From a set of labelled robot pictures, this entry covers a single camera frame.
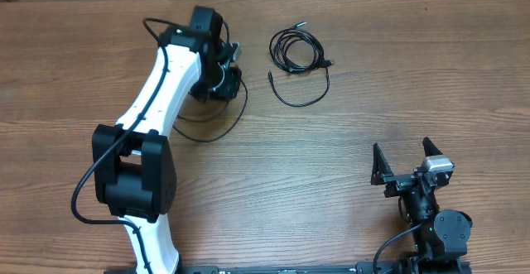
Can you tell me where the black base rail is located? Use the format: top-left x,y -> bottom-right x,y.
104,262 -> 472,274

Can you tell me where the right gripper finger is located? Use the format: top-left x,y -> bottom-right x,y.
370,142 -> 393,185
422,137 -> 442,157

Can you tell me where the long black usb cable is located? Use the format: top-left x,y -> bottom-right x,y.
171,78 -> 249,144

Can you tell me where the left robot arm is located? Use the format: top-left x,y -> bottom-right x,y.
70,6 -> 243,273

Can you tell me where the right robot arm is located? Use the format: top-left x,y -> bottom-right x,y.
370,137 -> 473,273

